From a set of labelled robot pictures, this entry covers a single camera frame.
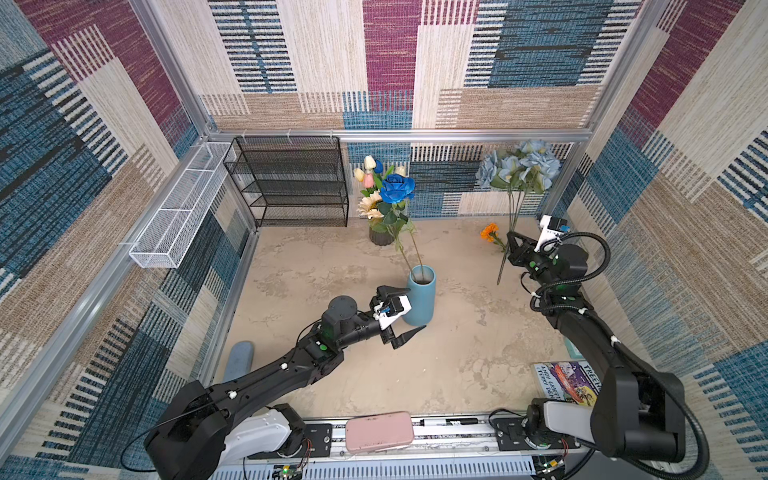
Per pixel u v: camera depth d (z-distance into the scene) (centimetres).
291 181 111
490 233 112
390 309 59
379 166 94
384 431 74
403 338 65
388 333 64
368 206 69
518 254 72
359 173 92
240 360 83
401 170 92
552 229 70
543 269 70
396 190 60
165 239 71
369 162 92
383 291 68
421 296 79
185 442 40
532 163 74
